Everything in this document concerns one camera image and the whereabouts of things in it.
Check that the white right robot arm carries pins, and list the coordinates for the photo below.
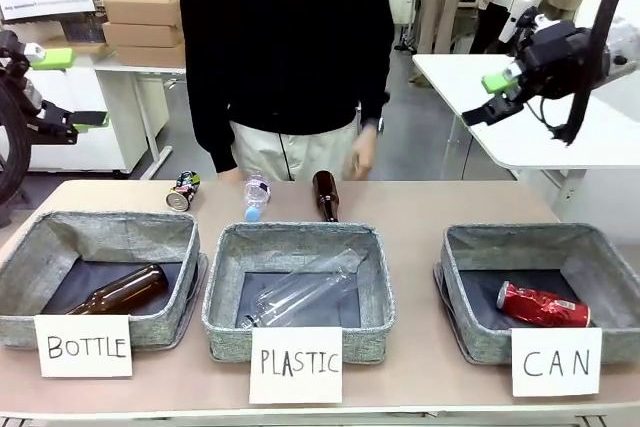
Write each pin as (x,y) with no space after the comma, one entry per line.
(625,47)

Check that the large brown glass bottle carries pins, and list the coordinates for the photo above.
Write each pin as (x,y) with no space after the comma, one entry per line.
(125,289)

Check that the white paper sign CAN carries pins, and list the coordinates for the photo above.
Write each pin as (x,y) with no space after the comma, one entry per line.
(556,362)

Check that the grey fabric basket can label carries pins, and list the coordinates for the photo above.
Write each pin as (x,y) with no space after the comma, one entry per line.
(615,257)

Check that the white rounded side table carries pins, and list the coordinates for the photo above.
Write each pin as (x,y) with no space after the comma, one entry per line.
(530,137)

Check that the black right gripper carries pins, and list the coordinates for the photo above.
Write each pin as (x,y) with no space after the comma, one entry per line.
(557,59)

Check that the person left forearm black sleeve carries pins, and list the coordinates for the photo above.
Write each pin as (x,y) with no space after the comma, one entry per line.
(375,82)

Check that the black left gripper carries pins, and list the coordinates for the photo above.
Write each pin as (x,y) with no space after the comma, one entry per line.
(11,54)

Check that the white desk with legs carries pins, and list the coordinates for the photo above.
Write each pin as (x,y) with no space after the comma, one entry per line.
(145,77)

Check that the person right forearm black sleeve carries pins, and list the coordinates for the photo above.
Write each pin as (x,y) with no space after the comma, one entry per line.
(220,132)

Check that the large clear plastic bottle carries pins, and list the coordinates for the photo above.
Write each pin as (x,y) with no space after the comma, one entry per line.
(305,289)

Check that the closed flat cardboard box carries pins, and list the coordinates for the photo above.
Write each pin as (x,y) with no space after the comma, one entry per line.
(142,34)
(150,56)

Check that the grey fabric basket plastic label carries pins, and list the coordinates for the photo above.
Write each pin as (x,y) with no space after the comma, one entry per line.
(300,247)

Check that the white paper sign BOTTLE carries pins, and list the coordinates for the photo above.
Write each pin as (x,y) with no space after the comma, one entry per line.
(84,345)

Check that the person torso in black sweater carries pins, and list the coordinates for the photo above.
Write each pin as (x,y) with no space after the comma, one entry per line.
(285,37)

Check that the black printed drink can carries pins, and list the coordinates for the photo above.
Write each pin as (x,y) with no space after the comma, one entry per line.
(184,191)

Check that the person left hand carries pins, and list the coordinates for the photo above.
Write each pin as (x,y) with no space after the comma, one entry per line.
(364,152)

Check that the grey fabric basket bottle label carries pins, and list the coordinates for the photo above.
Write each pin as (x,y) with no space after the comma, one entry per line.
(55,247)

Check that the person right hand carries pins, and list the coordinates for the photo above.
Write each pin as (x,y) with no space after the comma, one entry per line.
(229,177)

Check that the wrist watch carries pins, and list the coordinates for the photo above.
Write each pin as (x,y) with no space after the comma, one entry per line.
(380,125)

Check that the white paper sign PLASTIC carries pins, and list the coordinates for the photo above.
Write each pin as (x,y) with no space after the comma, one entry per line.
(297,364)

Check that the crushed red drink can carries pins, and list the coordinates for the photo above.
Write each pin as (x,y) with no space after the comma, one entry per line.
(542,306)

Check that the white low cabinet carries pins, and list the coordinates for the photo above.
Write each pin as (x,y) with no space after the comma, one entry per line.
(85,137)

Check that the small brown glass bottle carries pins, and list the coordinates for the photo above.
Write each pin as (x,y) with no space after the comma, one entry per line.
(326,194)

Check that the small clear blue-capped plastic bottle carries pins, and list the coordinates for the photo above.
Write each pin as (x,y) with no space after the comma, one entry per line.
(257,194)

